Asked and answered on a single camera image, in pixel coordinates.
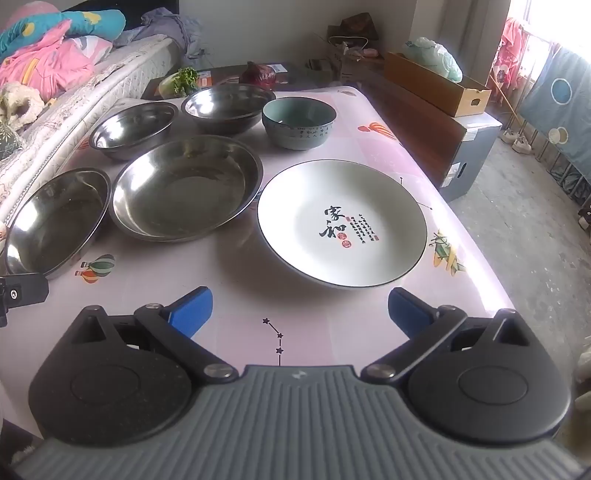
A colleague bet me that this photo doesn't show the open cardboard box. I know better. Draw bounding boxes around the open cardboard box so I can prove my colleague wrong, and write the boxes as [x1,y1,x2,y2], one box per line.
[385,52,491,117]

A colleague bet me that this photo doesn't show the green leaf-print pillow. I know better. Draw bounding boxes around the green leaf-print pillow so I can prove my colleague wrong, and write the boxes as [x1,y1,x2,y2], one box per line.
[0,121,24,160]

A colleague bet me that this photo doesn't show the white fuzzy cloth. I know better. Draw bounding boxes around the white fuzzy cloth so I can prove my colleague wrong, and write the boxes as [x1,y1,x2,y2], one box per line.
[0,82,44,132]

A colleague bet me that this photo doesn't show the teal ceramic bowl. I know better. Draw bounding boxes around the teal ceramic bowl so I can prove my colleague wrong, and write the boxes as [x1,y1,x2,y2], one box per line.
[262,98,336,151]

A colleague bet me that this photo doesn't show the dark flat carton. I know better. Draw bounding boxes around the dark flat carton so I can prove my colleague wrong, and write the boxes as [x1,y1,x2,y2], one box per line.
[141,62,361,100]

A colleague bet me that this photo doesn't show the pink printed tablecloth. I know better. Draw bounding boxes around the pink printed tablecloth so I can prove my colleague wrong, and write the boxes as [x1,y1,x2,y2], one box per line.
[0,85,515,444]

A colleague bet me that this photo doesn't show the pink pillow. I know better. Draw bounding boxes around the pink pillow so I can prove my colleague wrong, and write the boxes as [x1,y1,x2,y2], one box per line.
[9,0,56,24]

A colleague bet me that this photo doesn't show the dark bed headboard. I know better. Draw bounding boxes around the dark bed headboard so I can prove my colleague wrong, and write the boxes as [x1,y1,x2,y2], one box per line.
[124,0,181,28]

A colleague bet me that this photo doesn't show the brown paper bag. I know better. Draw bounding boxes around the brown paper bag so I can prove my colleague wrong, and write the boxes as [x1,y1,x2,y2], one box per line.
[329,13,379,42]

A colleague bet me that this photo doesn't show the deep steel bowl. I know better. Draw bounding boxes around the deep steel bowl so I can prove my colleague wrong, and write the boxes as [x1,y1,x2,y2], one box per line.
[181,83,277,136]

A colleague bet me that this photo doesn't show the pink blanket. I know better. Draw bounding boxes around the pink blanket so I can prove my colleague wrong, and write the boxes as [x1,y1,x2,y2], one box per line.
[0,18,114,102]

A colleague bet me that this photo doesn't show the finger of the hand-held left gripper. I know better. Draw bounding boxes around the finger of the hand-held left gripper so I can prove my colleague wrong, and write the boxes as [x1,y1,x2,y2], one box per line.
[0,272,49,326]

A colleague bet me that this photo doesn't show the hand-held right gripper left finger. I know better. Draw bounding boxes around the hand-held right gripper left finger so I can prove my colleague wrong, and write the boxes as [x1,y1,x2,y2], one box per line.
[69,286,241,385]

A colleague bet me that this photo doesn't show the white plate with calligraphy print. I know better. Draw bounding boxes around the white plate with calligraphy print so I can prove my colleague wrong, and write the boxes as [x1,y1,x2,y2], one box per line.
[257,159,428,289]

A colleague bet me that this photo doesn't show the pink hanging garment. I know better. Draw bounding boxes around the pink hanging garment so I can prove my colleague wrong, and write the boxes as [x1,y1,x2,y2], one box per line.
[492,17,532,90]

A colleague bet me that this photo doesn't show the large wood-print carton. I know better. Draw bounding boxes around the large wood-print carton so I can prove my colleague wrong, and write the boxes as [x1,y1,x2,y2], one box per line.
[360,74,503,203]

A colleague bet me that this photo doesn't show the blue hanging cloth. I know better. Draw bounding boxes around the blue hanging cloth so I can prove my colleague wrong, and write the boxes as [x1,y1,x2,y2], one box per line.
[519,44,591,162]

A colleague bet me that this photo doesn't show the shallow steel plate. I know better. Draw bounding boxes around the shallow steel plate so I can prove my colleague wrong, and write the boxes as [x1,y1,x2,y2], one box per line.
[4,167,112,280]
[108,135,264,242]

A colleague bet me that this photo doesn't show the leafy green vegetable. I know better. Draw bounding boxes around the leafy green vegetable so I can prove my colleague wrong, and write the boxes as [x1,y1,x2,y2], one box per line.
[158,67,200,99]

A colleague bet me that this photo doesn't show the small steel bowl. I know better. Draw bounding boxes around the small steel bowl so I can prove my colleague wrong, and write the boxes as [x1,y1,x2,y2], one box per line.
[89,102,180,161]

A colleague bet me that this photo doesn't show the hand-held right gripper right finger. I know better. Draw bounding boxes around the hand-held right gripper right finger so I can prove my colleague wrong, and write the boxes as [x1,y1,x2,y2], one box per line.
[361,287,533,385]

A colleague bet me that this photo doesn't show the grey clothes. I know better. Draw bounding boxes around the grey clothes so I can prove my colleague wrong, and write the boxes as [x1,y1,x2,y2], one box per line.
[113,7,204,58]

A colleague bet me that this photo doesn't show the yellow stick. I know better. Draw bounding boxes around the yellow stick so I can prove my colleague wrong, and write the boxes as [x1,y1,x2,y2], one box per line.
[489,74,525,125]

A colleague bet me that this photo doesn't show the dark red plastic bag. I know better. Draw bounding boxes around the dark red plastic bag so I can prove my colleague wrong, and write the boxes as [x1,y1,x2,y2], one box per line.
[239,61,278,89]

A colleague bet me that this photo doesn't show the pale green plastic bag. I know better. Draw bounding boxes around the pale green plastic bag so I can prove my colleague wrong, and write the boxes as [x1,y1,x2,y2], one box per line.
[403,37,463,84]

